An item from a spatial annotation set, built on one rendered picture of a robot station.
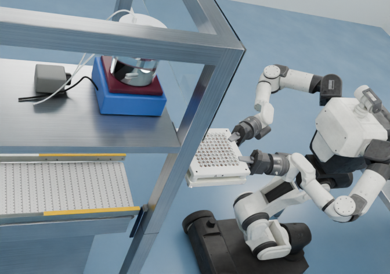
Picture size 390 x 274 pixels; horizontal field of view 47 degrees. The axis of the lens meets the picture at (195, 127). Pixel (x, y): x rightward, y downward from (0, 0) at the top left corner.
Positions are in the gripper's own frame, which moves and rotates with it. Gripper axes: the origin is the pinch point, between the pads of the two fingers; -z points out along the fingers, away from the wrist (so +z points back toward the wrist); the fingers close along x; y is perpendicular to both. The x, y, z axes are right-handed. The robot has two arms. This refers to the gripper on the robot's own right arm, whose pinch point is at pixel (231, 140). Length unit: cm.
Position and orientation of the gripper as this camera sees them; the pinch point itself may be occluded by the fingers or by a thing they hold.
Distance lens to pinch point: 184.2
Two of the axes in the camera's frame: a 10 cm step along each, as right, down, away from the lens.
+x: -3.4, 7.1, 6.2
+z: 5.9, -3.5, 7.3
